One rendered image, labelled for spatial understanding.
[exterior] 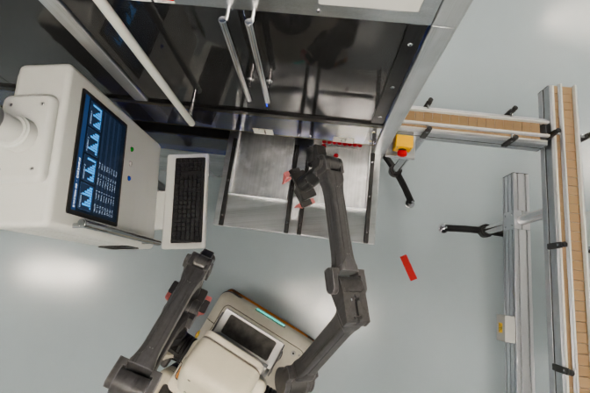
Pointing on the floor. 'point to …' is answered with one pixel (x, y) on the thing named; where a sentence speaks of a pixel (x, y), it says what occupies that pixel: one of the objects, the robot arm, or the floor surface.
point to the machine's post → (436, 39)
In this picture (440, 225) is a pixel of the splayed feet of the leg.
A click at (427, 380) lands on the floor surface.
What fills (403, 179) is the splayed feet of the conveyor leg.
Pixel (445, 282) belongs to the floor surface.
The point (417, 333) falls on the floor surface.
